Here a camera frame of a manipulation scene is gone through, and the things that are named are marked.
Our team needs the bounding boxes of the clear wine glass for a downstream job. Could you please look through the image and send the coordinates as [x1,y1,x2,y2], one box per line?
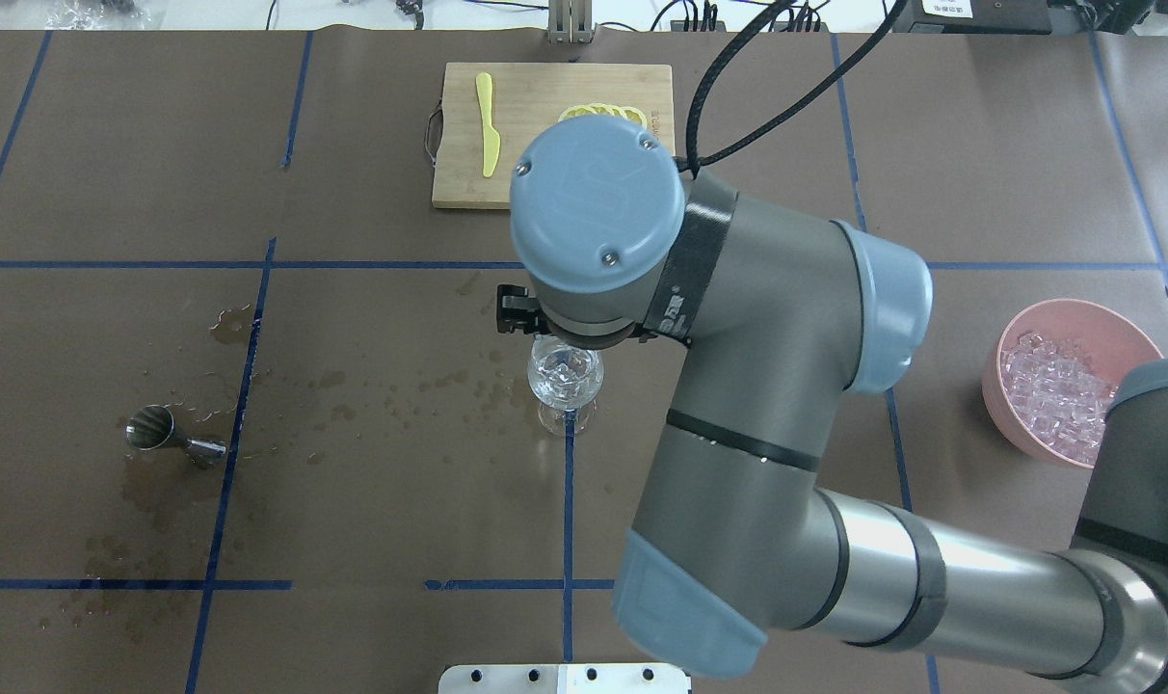
[526,334,605,438]

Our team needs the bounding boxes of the pink bowl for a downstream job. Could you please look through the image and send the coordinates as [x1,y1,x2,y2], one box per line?
[981,298,1164,471]

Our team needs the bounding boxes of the bamboo cutting board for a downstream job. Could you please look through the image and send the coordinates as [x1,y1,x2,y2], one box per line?
[431,62,676,210]

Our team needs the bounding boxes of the yellow plastic knife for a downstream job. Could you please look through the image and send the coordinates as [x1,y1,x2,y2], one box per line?
[475,71,503,176]

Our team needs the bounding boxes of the aluminium frame post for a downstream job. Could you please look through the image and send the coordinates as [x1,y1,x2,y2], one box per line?
[545,0,596,46]

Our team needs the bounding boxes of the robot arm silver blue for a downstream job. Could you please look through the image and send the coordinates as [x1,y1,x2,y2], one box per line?
[510,116,1168,693]

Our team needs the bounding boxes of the lemon slice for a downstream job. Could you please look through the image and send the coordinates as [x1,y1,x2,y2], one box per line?
[612,106,649,127]
[558,104,624,122]

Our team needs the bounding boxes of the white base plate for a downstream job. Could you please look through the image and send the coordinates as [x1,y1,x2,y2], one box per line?
[438,662,694,693]

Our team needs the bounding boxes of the ice cubes pile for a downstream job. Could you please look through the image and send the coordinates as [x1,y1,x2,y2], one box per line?
[997,331,1115,469]

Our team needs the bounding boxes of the black box with label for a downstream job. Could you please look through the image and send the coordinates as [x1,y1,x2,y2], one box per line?
[892,1,1051,36]

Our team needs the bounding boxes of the steel double jigger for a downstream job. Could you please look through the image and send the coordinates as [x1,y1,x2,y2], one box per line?
[124,405,228,467]

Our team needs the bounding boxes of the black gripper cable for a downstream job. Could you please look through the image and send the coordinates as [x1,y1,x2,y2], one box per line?
[676,0,911,179]

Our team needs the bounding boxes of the plastic bag clutter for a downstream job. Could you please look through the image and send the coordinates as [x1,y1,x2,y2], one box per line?
[46,1,171,32]

